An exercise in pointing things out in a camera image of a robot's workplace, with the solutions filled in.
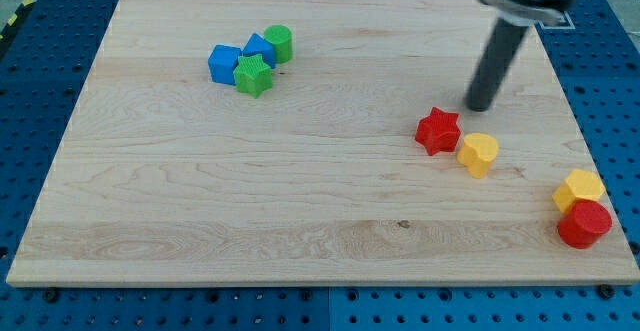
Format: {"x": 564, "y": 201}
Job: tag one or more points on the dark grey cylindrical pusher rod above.
{"x": 500, "y": 50}

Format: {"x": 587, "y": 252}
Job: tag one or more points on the red star block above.
{"x": 438, "y": 132}

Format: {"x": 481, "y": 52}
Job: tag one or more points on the green star block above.
{"x": 252, "y": 75}

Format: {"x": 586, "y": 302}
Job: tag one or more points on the yellow heart block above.
{"x": 477, "y": 153}

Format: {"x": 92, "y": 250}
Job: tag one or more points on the yellow hexagon block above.
{"x": 578, "y": 185}

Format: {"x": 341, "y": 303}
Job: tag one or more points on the red cylinder block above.
{"x": 584, "y": 224}

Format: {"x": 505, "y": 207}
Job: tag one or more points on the green cylinder block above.
{"x": 280, "y": 37}

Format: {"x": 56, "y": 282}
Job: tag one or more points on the blue pentagon block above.
{"x": 256, "y": 44}

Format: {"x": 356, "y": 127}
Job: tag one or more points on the blue cube block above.
{"x": 222, "y": 62}

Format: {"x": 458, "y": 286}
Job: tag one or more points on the light wooden board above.
{"x": 164, "y": 178}

